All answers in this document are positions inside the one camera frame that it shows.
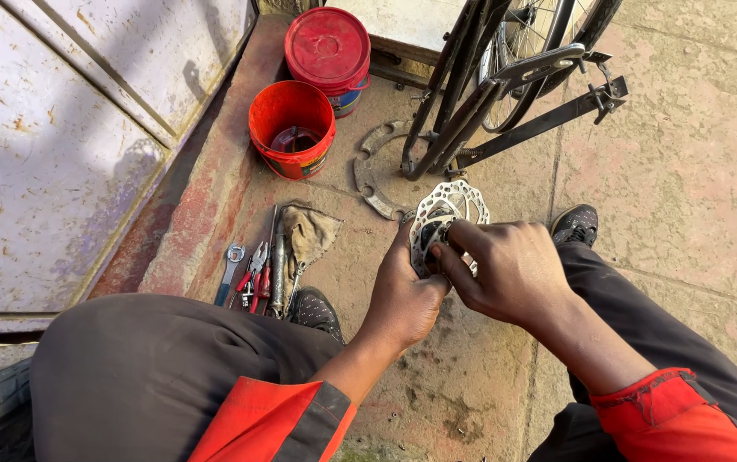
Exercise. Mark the person's right hand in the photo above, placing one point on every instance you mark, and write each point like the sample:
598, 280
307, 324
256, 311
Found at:
516, 273

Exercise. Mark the person's left hand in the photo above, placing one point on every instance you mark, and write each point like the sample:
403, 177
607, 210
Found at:
404, 301

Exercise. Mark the silver bicycle disc brake rotor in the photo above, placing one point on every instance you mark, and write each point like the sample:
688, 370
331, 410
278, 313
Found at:
440, 218

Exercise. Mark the person's right black shoe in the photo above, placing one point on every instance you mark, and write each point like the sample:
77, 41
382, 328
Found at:
575, 226

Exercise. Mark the person's black shoe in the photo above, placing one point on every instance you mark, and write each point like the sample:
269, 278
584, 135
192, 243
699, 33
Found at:
575, 226
314, 313

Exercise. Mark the person's left black shoe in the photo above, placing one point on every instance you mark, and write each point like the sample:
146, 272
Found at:
314, 313

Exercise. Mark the silver spanner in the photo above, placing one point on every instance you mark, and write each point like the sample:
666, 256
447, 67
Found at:
294, 285

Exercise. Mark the dirty beige rag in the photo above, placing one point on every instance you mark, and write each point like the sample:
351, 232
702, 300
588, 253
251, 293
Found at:
309, 237

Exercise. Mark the grey metal tube tool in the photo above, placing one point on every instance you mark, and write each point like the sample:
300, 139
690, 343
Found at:
278, 266

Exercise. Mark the person's right leg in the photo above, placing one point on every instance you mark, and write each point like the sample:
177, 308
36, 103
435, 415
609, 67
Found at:
657, 366

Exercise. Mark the person's leg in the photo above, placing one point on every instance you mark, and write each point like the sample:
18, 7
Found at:
176, 378
657, 366

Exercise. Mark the open red plastic bucket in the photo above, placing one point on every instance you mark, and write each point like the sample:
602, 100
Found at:
293, 131

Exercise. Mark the bicycle wheel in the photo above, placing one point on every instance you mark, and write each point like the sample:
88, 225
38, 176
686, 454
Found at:
522, 58

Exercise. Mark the person's left leg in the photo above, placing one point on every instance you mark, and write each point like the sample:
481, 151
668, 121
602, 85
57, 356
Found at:
176, 378

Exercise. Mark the red bucket with lid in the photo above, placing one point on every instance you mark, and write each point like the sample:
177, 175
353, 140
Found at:
328, 58

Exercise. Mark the white metal door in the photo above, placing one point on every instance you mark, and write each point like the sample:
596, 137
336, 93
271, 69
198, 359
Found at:
67, 147

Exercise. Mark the black bicycle frame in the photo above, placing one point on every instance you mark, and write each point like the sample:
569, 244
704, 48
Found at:
465, 96

